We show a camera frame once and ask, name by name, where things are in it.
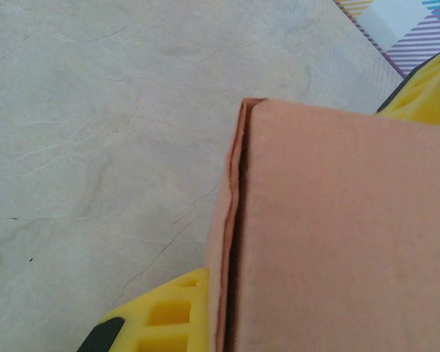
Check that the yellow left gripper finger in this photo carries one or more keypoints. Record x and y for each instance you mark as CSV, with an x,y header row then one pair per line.
x,y
168,315

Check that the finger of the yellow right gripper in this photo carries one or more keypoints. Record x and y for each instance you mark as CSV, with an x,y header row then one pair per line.
x,y
430,95

